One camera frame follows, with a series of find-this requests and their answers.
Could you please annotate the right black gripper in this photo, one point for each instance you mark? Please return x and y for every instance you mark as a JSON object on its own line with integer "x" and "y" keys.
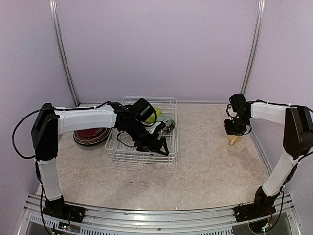
{"x": 230, "y": 130}

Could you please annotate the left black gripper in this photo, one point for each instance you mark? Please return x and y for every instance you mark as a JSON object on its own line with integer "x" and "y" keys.
{"x": 147, "y": 147}

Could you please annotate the pale yellow mug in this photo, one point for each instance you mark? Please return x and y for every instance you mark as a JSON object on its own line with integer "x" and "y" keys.
{"x": 233, "y": 139}

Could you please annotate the light blue floral bowl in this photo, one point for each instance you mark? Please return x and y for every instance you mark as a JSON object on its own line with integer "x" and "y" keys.
{"x": 168, "y": 121}

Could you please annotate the dark red black plate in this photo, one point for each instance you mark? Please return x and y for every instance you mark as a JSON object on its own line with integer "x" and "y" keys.
{"x": 90, "y": 134}

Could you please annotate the black rimmed striped plate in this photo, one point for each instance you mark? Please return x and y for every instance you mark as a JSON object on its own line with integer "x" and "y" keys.
{"x": 90, "y": 142}

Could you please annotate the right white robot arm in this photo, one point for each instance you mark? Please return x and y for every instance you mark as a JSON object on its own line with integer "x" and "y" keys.
{"x": 296, "y": 140}

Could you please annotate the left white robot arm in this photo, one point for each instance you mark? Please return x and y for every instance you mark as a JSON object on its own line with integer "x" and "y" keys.
{"x": 53, "y": 122}

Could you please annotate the white wire dish rack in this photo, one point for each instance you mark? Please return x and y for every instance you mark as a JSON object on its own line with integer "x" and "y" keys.
{"x": 120, "y": 145}

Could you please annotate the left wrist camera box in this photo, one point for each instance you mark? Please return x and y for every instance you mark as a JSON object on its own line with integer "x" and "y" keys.
{"x": 142, "y": 110}

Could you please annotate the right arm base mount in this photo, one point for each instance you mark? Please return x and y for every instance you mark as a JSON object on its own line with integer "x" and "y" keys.
{"x": 245, "y": 212}

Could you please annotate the aluminium front rail frame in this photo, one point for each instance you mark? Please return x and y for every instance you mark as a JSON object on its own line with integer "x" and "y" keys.
{"x": 109, "y": 221}

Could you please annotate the right aluminium corner post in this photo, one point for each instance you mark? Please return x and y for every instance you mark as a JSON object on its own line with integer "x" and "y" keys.
{"x": 254, "y": 46}

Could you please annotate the aluminium corner post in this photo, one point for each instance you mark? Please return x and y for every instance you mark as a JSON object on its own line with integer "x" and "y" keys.
{"x": 62, "y": 52}
{"x": 254, "y": 46}

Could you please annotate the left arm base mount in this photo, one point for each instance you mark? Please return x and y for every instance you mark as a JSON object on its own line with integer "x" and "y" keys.
{"x": 59, "y": 209}

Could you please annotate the left aluminium corner post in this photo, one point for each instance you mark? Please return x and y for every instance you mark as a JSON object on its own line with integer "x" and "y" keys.
{"x": 62, "y": 52}

